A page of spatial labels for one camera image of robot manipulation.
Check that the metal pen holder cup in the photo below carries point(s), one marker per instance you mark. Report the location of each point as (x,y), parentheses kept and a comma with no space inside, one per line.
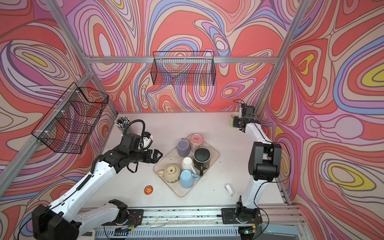
(122,122)

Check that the light blue mug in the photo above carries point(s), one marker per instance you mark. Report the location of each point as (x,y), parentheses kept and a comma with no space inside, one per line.
(187,179)

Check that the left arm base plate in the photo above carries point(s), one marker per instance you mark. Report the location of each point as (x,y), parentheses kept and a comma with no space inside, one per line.
(133,218)

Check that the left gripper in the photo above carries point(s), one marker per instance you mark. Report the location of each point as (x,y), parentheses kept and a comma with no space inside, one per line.
(155,158)

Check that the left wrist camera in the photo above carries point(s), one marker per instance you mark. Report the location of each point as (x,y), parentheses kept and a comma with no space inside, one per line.
(147,140)

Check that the light green mug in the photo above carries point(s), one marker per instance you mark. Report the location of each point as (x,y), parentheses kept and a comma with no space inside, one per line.
(232,116)

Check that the pink patterned mug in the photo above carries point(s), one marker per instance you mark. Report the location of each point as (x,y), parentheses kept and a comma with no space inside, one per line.
(196,141)

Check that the small white object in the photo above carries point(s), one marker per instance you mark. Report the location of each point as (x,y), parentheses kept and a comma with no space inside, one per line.
(229,189)

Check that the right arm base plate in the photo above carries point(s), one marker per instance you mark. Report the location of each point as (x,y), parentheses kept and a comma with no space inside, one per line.
(234,216)

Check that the white mug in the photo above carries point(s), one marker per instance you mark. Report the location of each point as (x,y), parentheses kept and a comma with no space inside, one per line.
(188,164)

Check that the beige plastic tray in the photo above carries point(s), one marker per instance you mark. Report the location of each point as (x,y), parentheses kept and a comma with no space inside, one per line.
(172,157)

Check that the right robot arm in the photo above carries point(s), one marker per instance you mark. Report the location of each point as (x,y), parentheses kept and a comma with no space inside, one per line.
(264,164)

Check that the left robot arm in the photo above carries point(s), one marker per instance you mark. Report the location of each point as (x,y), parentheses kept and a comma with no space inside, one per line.
(60,220)

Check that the black wire basket back wall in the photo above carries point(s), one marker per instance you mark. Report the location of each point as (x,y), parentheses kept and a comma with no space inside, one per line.
(183,68)

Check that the cream round mug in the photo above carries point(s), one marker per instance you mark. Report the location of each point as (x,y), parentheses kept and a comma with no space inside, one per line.
(170,174)

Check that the black mug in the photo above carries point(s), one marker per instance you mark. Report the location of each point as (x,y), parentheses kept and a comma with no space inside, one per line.
(202,158)

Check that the black wire basket wall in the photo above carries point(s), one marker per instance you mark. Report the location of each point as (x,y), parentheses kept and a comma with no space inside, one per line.
(73,121)
(183,68)

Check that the black wire basket left wall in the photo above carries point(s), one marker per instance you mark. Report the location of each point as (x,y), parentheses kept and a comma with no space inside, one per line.
(73,121)

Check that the purple mug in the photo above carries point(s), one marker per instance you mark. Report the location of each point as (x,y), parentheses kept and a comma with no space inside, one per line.
(183,148)

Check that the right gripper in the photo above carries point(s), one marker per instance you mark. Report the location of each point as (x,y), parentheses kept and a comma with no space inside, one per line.
(235,122)

